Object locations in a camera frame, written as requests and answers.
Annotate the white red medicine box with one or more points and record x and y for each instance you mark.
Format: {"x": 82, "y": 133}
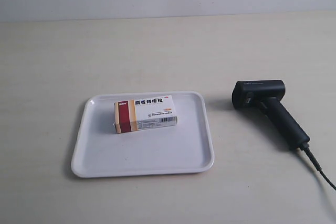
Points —
{"x": 143, "y": 114}

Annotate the black barcode scanner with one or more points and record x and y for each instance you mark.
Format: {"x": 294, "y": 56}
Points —
{"x": 266, "y": 95}

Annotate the white plastic tray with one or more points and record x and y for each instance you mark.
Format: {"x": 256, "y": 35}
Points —
{"x": 101, "y": 152}

